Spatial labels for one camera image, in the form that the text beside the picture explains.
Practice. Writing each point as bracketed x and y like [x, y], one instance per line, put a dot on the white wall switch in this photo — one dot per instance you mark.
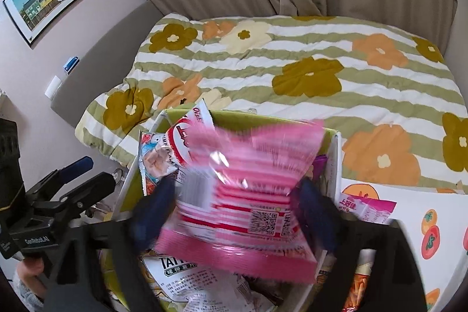
[53, 87]

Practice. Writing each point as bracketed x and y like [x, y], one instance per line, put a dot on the person's left hand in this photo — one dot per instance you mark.
[29, 270]

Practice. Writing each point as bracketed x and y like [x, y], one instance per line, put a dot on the orange snack packet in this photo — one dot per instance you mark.
[360, 282]

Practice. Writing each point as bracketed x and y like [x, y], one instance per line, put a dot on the green cardboard box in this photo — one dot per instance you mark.
[234, 114]

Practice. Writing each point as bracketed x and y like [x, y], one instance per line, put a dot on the white dark-print snack packet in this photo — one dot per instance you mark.
[190, 279]

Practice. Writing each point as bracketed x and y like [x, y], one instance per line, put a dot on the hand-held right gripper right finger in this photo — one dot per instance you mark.
[318, 217]

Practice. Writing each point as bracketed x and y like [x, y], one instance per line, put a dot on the pink striped snack packet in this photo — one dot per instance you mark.
[237, 206]

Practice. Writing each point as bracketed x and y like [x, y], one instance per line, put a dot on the small blue and white device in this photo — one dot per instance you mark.
[71, 64]

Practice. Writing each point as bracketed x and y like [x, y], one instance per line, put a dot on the striped floral blanket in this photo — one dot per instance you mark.
[292, 52]

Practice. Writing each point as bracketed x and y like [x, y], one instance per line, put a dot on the white fruit-print tablecloth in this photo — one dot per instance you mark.
[409, 195]

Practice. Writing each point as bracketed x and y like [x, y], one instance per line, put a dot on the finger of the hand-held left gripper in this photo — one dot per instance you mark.
[75, 169]
[91, 191]

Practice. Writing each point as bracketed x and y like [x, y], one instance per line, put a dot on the person's left forearm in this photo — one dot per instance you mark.
[29, 295]

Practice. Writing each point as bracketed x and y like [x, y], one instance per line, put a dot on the purple snack packet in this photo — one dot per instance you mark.
[317, 164]

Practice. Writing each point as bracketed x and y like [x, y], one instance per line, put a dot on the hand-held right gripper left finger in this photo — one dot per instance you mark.
[150, 220]

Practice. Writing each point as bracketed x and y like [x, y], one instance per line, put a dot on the white red-print snack packet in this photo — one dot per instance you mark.
[190, 136]

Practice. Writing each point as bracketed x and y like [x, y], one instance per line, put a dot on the blue and white snack packet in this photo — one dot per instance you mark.
[153, 158]

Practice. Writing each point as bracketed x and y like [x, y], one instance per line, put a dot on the small pink snack packet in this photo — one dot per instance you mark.
[369, 208]

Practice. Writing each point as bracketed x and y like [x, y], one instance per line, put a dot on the grey padded headboard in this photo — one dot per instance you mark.
[98, 59]

